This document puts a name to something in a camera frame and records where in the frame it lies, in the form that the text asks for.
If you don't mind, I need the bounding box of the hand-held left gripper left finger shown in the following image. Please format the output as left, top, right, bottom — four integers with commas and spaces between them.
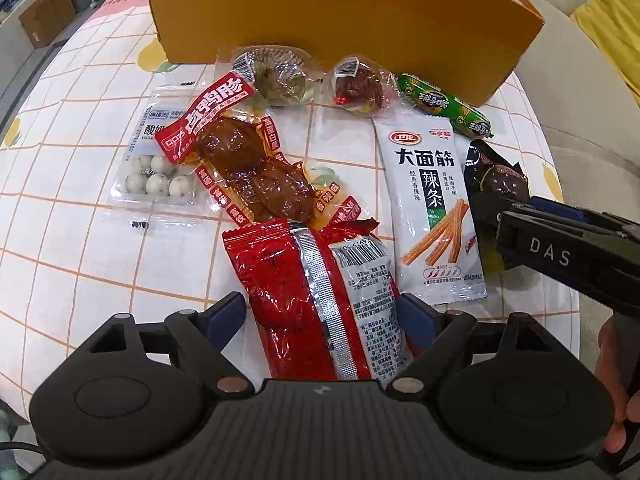
75, 291, 252, 396

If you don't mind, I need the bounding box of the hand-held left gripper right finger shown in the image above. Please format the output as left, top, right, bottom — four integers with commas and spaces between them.
384, 293, 568, 395

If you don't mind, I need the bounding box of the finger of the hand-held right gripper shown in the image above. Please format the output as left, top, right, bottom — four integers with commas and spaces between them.
527, 196, 640, 236
497, 208, 628, 242

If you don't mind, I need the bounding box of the black packet with dark egg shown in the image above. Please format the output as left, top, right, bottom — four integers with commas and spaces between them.
462, 139, 531, 276

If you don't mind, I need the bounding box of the red foil snack packet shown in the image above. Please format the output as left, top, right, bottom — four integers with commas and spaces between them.
221, 217, 416, 382

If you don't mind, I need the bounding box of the white spicy strip packet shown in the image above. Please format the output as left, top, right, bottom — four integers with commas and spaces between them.
372, 115, 489, 306

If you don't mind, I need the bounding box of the red packet of brown meat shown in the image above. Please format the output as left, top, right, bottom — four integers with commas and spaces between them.
154, 74, 351, 226

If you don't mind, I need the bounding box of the clear packet of white balls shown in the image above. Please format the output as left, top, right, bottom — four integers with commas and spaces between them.
102, 85, 201, 231

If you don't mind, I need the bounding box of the green sausage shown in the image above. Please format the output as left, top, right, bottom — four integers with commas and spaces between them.
397, 72, 496, 140

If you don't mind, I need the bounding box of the clear packet of red meat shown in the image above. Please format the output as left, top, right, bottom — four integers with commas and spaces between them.
320, 56, 401, 116

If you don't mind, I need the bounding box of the clear packet of pale food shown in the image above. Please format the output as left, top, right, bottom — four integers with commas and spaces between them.
215, 44, 321, 111

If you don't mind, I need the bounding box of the orange cardboard box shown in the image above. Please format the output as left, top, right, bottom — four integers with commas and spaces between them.
139, 0, 546, 106

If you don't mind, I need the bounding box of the person's right hand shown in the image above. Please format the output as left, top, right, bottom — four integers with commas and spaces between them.
594, 317, 640, 455

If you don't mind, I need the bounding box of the beige sofa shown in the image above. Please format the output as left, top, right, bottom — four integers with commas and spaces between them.
480, 0, 640, 480

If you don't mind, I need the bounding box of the yellow pillow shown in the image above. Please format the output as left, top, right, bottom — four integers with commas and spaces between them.
570, 0, 640, 106

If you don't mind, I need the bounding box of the brown cardboard carton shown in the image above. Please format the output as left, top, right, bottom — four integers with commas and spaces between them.
19, 0, 76, 50

